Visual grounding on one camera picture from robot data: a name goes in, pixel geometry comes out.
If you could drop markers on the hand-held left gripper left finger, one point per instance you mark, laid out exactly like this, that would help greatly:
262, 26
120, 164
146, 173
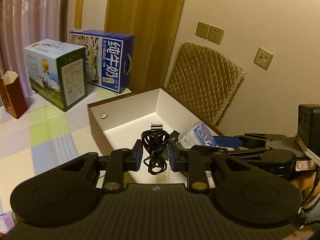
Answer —
138, 155

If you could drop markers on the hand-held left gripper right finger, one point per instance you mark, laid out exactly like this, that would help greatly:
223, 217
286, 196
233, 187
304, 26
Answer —
172, 156

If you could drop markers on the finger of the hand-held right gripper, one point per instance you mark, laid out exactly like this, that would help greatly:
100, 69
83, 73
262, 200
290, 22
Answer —
226, 141
250, 153

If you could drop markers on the blue packet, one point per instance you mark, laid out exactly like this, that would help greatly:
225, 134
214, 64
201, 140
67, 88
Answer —
200, 132

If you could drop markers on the brown cardboard storage box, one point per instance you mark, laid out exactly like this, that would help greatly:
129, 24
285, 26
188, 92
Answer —
120, 120

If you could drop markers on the person's right hand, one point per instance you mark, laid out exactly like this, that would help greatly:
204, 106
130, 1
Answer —
306, 186

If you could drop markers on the quilted chair cushion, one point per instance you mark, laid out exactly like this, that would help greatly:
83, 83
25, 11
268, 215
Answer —
202, 80

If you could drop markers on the plaid tablecloth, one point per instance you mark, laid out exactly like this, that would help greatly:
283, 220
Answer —
50, 135

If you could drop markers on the blue milk carton case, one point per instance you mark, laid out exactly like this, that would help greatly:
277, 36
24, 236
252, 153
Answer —
110, 60

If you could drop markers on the green milk carton case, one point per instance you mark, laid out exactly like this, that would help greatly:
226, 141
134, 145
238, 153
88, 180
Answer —
50, 75

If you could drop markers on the brown wooden door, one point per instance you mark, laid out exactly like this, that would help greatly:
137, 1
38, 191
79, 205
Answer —
145, 17

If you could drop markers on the dark red gift box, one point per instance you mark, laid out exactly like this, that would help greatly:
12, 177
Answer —
12, 95

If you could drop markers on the pink curtain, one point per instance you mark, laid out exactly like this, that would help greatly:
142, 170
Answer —
30, 17

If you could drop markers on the wall antenna socket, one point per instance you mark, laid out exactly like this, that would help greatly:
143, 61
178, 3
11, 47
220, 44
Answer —
263, 58

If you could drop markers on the wall power socket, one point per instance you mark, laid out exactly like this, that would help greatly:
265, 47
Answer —
215, 34
202, 30

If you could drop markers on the wooden wall plank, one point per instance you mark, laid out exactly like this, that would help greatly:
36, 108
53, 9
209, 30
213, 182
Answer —
79, 11

